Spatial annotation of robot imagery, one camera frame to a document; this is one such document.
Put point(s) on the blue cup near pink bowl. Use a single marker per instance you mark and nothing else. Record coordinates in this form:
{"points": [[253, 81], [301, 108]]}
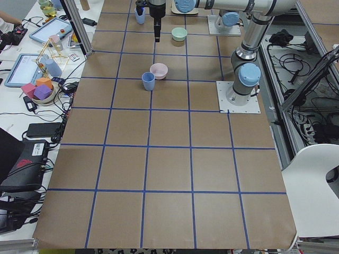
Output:
{"points": [[148, 80]]}

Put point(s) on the bowl of coloured blocks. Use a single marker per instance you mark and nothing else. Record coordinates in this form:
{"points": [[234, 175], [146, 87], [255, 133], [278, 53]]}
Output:
{"points": [[42, 93]]}

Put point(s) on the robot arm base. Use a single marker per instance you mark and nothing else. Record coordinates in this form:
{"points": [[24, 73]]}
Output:
{"points": [[226, 19]]}

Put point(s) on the yellow wire toy stand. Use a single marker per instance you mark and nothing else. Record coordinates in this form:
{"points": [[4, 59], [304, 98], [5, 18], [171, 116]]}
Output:
{"points": [[52, 49]]}

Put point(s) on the black power adapter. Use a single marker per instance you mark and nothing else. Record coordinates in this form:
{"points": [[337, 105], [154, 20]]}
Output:
{"points": [[42, 130]]}

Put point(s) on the blue tablet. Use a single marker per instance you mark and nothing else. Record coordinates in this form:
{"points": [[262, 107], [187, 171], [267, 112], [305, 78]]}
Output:
{"points": [[55, 26], [24, 71]]}

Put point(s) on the green bowl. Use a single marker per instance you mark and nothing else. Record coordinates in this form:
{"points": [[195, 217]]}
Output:
{"points": [[179, 34]]}

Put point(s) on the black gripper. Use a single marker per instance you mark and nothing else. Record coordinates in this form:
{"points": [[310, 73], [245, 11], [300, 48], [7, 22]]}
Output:
{"points": [[157, 11]]}

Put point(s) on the blue tablet far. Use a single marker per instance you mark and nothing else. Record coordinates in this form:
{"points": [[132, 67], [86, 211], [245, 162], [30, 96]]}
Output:
{"points": [[55, 26]]}

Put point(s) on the blue tablet near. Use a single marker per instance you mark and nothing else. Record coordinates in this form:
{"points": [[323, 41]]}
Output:
{"points": [[24, 71]]}

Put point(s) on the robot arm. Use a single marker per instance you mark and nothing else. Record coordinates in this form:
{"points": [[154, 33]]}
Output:
{"points": [[246, 73]]}

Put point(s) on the blue cylinder block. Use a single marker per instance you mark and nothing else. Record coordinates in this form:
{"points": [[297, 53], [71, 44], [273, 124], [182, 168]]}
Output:
{"points": [[53, 68]]}

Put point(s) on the black cloth bundle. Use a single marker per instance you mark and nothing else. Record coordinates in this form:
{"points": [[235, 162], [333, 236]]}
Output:
{"points": [[281, 38]]}

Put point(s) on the pink bowl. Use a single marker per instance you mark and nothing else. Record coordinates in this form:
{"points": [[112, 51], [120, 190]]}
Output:
{"points": [[159, 70]]}

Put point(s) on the aluminium frame post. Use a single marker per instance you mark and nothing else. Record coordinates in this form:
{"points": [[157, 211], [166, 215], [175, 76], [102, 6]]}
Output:
{"points": [[74, 17]]}

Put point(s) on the white chair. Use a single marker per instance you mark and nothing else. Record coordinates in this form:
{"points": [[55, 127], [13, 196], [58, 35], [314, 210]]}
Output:
{"points": [[313, 203]]}

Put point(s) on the light blue cup far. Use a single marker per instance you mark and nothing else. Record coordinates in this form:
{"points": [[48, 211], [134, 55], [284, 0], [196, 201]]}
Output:
{"points": [[140, 19]]}

